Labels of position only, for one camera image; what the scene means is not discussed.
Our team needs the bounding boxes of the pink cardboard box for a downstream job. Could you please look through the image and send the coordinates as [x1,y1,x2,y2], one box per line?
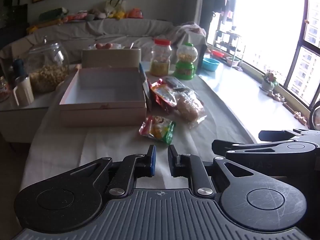
[59,67,147,127]

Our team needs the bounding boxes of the white tablecloth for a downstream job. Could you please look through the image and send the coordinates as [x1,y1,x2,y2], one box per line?
[20,62,255,189]

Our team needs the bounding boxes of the pink plush toy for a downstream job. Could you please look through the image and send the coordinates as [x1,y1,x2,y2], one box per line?
[64,11,88,22]

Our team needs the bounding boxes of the blue plastic basin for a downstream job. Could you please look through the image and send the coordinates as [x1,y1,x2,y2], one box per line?
[202,57,220,72]

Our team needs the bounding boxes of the green and red snack packet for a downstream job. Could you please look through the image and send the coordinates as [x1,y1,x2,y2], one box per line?
[139,115,177,145]

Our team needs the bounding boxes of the green plush toy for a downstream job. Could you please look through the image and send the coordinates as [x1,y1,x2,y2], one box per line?
[39,7,68,22]

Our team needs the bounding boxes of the dark window frame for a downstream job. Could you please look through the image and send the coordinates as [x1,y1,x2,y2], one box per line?
[276,0,320,109]

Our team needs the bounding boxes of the orange plush toy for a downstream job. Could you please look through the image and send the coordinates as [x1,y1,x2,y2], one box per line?
[126,8,143,19]

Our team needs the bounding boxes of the white tote bag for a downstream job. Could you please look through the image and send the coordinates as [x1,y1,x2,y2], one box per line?
[105,0,127,13]

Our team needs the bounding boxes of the small ceramic ornament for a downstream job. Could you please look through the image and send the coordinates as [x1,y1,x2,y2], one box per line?
[267,92,285,102]
[293,111,307,125]

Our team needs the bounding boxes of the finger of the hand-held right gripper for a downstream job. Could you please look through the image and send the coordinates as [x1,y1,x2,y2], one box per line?
[212,139,320,160]
[259,129,320,143]

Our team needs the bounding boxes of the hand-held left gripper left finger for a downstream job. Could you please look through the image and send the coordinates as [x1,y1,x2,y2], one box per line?
[66,145,157,198]

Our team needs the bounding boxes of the hanging clothes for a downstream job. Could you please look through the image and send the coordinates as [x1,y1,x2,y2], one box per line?
[212,0,234,20]

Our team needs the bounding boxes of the plastic jar red lid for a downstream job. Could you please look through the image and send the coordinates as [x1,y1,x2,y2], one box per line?
[149,39,173,77]

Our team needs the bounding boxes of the dark curtain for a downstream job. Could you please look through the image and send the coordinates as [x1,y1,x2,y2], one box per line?
[199,0,218,44]

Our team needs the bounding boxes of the cream mug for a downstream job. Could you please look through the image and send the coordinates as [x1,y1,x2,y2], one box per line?
[12,76,35,107]

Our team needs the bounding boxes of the metal plant rack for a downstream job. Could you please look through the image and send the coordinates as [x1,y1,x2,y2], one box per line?
[214,30,247,68]

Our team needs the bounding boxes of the grey side table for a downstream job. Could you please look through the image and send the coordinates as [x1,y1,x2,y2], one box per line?
[0,90,62,144]

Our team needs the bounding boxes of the glass jar with lid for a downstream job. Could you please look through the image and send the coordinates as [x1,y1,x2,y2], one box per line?
[26,36,70,93]

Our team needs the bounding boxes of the blue seaweed snack packet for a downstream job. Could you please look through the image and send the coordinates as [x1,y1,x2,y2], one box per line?
[139,62,153,111]

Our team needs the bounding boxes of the blue bottle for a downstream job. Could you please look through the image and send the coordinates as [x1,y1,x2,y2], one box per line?
[12,59,27,80]

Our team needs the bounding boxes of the pink blanket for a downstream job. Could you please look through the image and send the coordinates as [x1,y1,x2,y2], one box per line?
[175,22,207,41]

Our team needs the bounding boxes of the dark cabinet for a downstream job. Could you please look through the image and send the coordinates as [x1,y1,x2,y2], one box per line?
[0,0,28,49]

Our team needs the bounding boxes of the yellow plush toy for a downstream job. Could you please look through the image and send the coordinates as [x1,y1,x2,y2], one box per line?
[107,10,126,20]

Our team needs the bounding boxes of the red label jar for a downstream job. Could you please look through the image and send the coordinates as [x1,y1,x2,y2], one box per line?
[0,76,10,103]

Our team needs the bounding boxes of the green candy dispenser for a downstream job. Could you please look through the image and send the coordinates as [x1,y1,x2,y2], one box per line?
[173,42,198,80]

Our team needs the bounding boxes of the small potted plant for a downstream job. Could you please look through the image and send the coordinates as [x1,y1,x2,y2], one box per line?
[259,71,279,92]

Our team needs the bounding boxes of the clear bread bag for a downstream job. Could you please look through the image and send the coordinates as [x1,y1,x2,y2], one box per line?
[175,90,207,130]

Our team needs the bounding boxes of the grey covered sofa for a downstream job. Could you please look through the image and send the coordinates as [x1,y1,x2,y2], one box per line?
[0,17,208,67]

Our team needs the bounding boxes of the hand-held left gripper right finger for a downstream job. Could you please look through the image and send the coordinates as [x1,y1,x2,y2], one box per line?
[168,145,255,197]

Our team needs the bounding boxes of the grey plush toy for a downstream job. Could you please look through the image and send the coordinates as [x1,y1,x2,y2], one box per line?
[87,9,108,20]

